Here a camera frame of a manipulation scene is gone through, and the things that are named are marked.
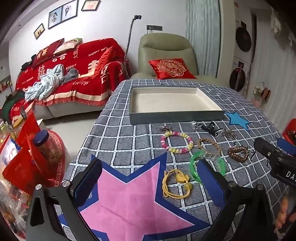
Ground yellow cord duck bracelet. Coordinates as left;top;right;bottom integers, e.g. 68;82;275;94
162;169;193;198

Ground green translucent bangle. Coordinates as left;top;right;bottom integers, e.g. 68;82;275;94
189;149;226;184

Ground red gold embroidered cushion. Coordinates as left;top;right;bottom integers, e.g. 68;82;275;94
148;58;197;80

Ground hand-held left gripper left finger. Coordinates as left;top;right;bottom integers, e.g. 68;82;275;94
25;159;103;241

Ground black framed red picture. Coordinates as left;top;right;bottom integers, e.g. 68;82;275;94
81;0;101;11

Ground flexible phone holder pole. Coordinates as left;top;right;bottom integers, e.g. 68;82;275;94
124;14;142;78

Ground green garment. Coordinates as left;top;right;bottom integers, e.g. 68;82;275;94
0;95;22;121

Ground red covered sofa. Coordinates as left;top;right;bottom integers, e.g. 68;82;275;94
15;38;131;109

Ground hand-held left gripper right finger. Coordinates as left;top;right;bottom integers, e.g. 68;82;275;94
198;159;278;241

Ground red sofa pillow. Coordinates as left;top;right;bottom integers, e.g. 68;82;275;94
32;38;65;67

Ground snack jar with blue lid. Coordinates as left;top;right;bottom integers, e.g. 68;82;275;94
33;130;63;165

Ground red stool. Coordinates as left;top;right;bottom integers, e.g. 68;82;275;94
282;118;296;144

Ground grey shallow tray box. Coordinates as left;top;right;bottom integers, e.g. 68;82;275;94
129;86;225;126

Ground beige recliner armchair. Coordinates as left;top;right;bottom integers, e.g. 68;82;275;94
131;33;228;88

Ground white green printed pillow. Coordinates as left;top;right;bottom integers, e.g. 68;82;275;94
54;38;82;55

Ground grey crumpled garment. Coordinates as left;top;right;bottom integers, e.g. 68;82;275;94
61;68;80;84

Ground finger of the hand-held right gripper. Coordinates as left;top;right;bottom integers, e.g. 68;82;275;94
275;137;296;152
254;138;287;163

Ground red patterned gift bag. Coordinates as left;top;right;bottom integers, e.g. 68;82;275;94
2;113;67;195

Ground grey checked tablecloth with stars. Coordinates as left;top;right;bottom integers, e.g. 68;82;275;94
57;79;296;241

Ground hanging slippers and flowers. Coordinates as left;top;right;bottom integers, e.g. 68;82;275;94
253;82;271;107

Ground light blue crumpled clothes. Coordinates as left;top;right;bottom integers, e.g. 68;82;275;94
24;64;66;101

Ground red satin sofa cushion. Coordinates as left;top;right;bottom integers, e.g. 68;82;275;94
98;46;114;70

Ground black framed wall photo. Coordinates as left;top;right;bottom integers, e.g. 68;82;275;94
48;6;63;29
62;0;78;21

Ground brown wooden bead bracelet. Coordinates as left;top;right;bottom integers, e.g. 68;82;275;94
228;146;249;163

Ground black hair claw clip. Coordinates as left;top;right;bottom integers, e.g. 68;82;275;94
199;122;219;137

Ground white tumble dryer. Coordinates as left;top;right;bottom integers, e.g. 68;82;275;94
233;20;253;57

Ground beige sofa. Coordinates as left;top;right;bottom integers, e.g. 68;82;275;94
35;97;111;120

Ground silver clasp keychain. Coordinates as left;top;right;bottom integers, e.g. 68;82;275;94
158;125;173;137

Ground brown braided bracelet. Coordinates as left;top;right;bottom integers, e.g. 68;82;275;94
196;137;222;156

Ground pale sheer curtain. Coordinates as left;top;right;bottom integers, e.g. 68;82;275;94
185;0;221;77

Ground small black picture frame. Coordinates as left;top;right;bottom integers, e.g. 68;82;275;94
34;23;44;40

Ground pink yellow beaded bracelet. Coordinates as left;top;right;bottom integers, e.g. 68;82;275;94
160;131;193;154

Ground white washing machine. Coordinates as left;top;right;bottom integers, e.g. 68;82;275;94
229;57;252;91

